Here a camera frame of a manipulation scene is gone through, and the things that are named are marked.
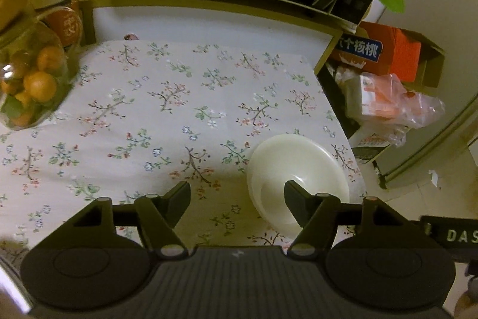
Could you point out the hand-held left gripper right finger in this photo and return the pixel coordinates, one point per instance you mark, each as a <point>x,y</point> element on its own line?
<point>295,205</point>

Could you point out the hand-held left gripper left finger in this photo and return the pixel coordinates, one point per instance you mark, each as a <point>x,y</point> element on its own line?
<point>181,203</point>

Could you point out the cream plastic bowl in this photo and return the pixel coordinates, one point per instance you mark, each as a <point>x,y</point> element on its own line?
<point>251,184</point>
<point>298,158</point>

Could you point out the floral tablecloth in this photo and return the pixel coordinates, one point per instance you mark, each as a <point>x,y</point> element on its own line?
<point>149,154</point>

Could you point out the small white carton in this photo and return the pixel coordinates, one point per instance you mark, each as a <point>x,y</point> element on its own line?
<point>371,145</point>

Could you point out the clear plastic bag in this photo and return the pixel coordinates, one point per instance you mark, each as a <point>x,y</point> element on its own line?
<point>407,106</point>

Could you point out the orange printed carton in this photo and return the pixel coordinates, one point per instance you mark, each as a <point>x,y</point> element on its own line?
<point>388,50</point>

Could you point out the white refrigerator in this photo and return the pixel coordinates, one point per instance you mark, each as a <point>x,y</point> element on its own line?
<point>452,50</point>

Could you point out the pile of small oranges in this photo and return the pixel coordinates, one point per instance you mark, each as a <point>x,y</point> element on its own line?
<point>39,80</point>

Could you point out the red mug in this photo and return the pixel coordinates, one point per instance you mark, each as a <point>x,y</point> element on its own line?
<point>67,27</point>

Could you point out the glass jar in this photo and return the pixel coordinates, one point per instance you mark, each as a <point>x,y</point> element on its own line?
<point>37,42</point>

